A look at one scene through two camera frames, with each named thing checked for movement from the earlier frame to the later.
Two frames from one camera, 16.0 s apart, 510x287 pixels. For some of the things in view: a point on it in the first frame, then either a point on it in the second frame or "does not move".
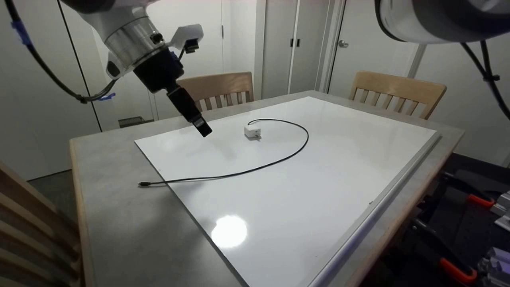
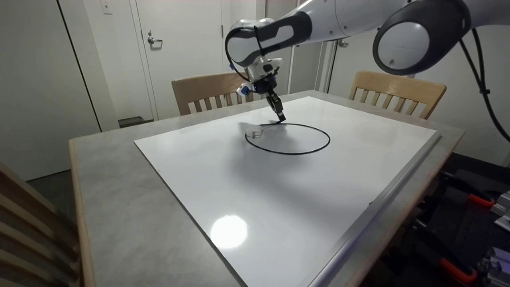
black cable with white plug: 250,133 to 274,152
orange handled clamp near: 444,251 does not move
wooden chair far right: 412,96 does not move
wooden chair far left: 213,92 does not move
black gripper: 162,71 to 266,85
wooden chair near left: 38,248 does not move
